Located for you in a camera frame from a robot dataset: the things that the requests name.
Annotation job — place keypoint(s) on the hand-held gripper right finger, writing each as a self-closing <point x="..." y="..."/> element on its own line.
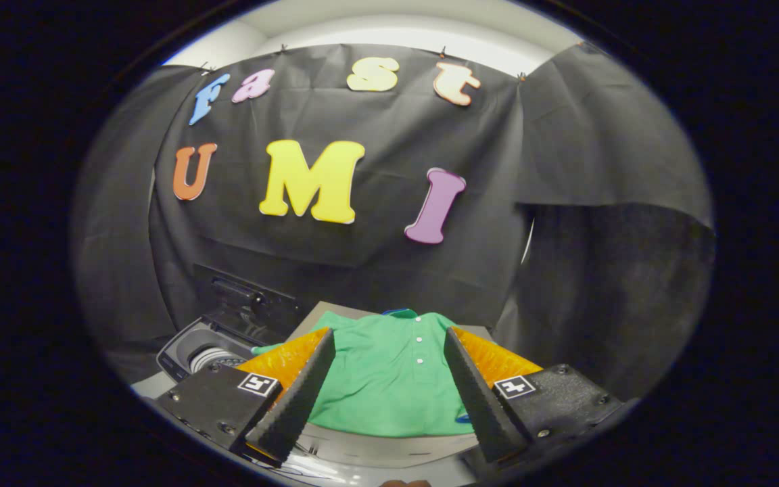
<point x="477" y="399"/>

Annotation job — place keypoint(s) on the green polo shirt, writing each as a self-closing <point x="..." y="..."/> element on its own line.
<point x="383" y="379"/>

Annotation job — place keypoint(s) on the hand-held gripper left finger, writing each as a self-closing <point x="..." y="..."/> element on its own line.
<point x="298" y="399"/>

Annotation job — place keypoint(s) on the black backdrop cloth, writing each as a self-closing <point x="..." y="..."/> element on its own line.
<point x="376" y="270"/>

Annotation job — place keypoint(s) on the dark washing machine lid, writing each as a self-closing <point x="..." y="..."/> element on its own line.
<point x="241" y="297"/>

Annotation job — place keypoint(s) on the grey washing machine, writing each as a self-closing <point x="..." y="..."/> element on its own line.
<point x="178" y="353"/>

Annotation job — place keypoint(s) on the beige cabinet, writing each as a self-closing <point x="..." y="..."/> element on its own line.
<point x="376" y="450"/>

